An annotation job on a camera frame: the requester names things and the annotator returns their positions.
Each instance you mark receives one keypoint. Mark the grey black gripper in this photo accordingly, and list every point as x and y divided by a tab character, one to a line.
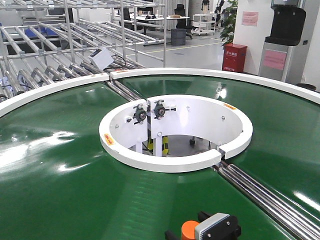
218	226

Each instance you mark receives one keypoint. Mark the orange cylindrical capacitor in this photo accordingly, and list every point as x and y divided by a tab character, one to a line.
188	230

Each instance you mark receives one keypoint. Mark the round green conveyor belt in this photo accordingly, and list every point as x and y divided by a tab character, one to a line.
58	183

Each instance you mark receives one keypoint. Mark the white conveyor outer rim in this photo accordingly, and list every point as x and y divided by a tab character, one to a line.
24	98

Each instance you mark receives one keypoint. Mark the red fire extinguisher box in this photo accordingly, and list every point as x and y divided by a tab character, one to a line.
234	57

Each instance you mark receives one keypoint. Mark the black water dispenser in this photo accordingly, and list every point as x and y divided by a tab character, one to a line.
286	31

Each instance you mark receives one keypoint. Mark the green leafy plant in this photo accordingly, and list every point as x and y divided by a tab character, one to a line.
229	22

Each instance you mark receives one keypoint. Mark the grey trash bin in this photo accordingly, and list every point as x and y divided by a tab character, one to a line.
178	37

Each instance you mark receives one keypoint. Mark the white control box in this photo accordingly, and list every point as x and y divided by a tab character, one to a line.
101	58

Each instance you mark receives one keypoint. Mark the white office desk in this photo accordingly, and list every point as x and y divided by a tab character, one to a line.
148	21

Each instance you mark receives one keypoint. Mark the metal roller rack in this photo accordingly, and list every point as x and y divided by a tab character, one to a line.
48	41

